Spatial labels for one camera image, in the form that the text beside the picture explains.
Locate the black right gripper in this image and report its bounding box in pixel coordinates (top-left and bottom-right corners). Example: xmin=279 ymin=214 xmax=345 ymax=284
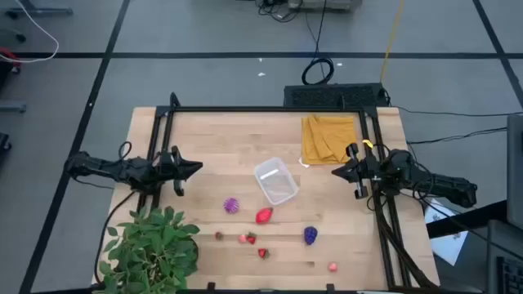
xmin=331 ymin=142 xmax=386 ymax=201

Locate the white cable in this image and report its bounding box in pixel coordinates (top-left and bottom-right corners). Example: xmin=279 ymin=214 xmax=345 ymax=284
xmin=0 ymin=0 xmax=60 ymax=65

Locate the clear plastic tupperware container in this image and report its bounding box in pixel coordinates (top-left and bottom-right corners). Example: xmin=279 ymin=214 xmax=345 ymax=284
xmin=253 ymin=157 xmax=300 ymax=206

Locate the black perforated computer case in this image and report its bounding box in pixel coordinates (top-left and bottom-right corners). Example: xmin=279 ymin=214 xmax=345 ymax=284
xmin=283 ymin=82 xmax=390 ymax=109

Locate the grey device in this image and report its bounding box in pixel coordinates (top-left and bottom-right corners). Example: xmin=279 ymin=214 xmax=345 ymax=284
xmin=287 ymin=0 xmax=364 ymax=11

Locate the grey monitor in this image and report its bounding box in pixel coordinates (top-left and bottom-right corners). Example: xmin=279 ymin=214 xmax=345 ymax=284
xmin=506 ymin=113 xmax=523 ymax=229

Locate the large red toy strawberry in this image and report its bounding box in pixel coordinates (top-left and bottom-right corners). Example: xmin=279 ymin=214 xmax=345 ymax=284
xmin=255 ymin=207 xmax=275 ymax=225

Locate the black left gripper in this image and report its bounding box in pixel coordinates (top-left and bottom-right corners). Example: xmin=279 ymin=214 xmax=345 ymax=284
xmin=156 ymin=145 xmax=203 ymax=198

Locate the grey desk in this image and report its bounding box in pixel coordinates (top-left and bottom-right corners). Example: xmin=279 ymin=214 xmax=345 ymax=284
xmin=485 ymin=219 xmax=523 ymax=294

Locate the tangle of black cables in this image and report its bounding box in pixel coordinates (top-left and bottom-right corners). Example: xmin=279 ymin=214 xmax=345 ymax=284
xmin=253 ymin=0 xmax=302 ymax=24

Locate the black coiled cable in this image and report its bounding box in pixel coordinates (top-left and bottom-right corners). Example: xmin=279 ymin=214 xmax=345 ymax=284
xmin=301 ymin=0 xmax=336 ymax=87

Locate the grey floor bar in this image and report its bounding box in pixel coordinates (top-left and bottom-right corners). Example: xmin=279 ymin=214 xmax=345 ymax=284
xmin=0 ymin=100 xmax=28 ymax=115

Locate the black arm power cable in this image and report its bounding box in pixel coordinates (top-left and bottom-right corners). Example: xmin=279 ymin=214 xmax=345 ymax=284
xmin=93 ymin=188 xmax=140 ymax=286

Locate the black floor cable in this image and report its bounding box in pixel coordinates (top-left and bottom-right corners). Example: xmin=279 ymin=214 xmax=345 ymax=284
xmin=406 ymin=127 xmax=508 ymax=145
xmin=392 ymin=104 xmax=523 ymax=118

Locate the yellow cable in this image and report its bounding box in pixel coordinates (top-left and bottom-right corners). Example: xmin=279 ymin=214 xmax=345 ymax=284
xmin=379 ymin=0 xmax=406 ymax=85

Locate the black cable bundle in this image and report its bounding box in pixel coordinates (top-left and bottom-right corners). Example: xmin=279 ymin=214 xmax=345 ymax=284
xmin=369 ymin=191 xmax=440 ymax=292

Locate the white paper sheet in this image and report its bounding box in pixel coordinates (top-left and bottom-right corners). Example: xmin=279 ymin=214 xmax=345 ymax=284
xmin=423 ymin=198 xmax=470 ymax=267

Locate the purple toy grape bunch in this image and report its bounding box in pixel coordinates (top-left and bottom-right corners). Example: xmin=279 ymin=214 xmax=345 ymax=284
xmin=303 ymin=225 xmax=319 ymax=247

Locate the red object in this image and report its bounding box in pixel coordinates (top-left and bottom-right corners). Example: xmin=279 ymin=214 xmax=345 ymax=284
xmin=0 ymin=47 xmax=22 ymax=75

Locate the grey table foot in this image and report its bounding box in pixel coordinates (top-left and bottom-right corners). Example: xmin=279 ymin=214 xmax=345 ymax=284
xmin=5 ymin=0 xmax=75 ymax=20

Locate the mustard yellow folded cloth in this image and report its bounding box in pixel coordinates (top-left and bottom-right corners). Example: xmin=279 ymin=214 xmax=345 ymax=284
xmin=301 ymin=114 xmax=359 ymax=166

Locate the green leafy potted plant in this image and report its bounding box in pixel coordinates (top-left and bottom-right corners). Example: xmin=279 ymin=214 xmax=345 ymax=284
xmin=96 ymin=206 xmax=202 ymax=294

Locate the black keyboard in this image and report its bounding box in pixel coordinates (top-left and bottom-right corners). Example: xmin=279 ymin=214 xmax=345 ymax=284
xmin=495 ymin=256 xmax=523 ymax=294

